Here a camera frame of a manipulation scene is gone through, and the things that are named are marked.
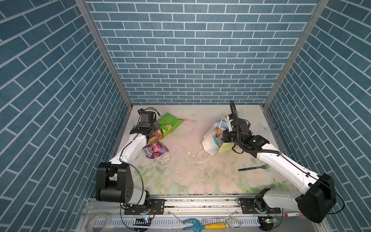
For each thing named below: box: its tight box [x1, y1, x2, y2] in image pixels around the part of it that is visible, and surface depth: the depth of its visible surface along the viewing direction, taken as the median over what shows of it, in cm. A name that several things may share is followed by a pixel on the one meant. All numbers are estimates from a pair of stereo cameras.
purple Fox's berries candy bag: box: [142, 143, 170, 160], surface depth 92 cm
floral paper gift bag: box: [201, 116, 235, 156], surface depth 97 cm
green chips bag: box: [157, 112, 185, 139], surface depth 104 cm
